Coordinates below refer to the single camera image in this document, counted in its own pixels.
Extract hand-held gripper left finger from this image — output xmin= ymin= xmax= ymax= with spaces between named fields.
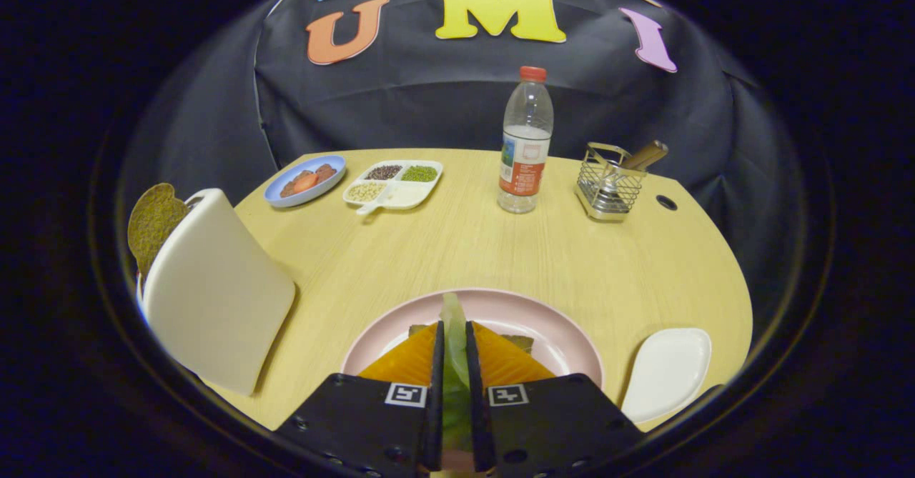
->
xmin=275 ymin=321 xmax=445 ymax=478

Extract white toaster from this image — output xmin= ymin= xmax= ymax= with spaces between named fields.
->
xmin=136 ymin=188 xmax=297 ymax=397

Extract brown meat slices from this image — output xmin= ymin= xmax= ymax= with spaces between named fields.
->
xmin=280 ymin=164 xmax=337 ymax=198

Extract pink round plate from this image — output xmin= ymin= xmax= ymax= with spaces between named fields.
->
xmin=341 ymin=289 xmax=605 ymax=393

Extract small white square plate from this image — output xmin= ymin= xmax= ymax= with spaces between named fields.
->
xmin=620 ymin=327 xmax=713 ymax=424

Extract white divided tray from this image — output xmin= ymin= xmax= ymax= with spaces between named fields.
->
xmin=342 ymin=160 xmax=444 ymax=216

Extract wooden handled utensil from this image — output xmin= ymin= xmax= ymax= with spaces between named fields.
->
xmin=620 ymin=140 xmax=669 ymax=173

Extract blue oval plate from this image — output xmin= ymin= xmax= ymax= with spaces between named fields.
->
xmin=264 ymin=155 xmax=347 ymax=209

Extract clear plastic water bottle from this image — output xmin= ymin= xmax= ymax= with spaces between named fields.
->
xmin=497 ymin=66 xmax=555 ymax=214

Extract brown toasted bread slice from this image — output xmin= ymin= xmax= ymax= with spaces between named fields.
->
xmin=127 ymin=183 xmax=191 ymax=279

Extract metal wire basket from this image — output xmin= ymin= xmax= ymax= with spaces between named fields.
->
xmin=574 ymin=142 xmax=648 ymax=222

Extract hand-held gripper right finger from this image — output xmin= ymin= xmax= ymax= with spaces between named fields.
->
xmin=465 ymin=321 xmax=644 ymax=478

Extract green lettuce leaf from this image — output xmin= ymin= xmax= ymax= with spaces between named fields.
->
xmin=437 ymin=292 xmax=476 ymax=454

